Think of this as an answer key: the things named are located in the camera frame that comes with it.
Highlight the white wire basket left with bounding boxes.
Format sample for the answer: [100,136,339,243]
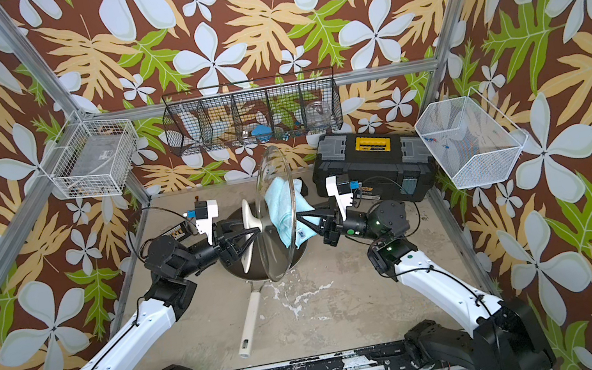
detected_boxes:
[41,111,138,199]

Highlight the blue object in basket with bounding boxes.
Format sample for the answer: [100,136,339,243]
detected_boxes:
[250,125,274,142]

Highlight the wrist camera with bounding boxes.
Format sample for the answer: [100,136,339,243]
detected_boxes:
[325,174,361,220]
[184,199,219,245]

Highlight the black toolbox yellow label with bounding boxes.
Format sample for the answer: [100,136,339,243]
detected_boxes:
[312,133,437,203]

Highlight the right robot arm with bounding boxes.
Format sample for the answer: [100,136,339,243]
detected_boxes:
[297,200,557,370]

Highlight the white wire basket right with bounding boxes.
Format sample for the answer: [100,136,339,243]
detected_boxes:
[414,88,529,190]

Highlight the light blue cloth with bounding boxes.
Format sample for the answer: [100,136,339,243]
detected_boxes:
[264,177,314,249]

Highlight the small black box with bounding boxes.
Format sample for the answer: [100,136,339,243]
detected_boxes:
[293,177,309,197]

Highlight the white wire basket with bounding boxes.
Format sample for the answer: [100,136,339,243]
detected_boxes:
[41,111,138,199]
[414,88,529,190]

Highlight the glass pot lid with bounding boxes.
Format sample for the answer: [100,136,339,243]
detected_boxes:
[241,147,298,282]

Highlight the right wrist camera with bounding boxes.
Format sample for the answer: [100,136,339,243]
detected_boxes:
[325,174,361,220]

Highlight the dark frying pan white handle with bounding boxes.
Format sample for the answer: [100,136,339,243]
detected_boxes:
[220,200,307,359]

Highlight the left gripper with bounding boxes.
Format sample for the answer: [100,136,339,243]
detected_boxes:
[168,215,262,284]

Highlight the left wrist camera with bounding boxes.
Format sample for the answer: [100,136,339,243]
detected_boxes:
[184,199,219,245]

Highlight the black wire basket rear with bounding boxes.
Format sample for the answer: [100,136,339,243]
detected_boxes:
[161,68,343,157]

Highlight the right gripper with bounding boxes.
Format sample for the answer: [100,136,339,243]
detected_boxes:
[298,194,389,260]

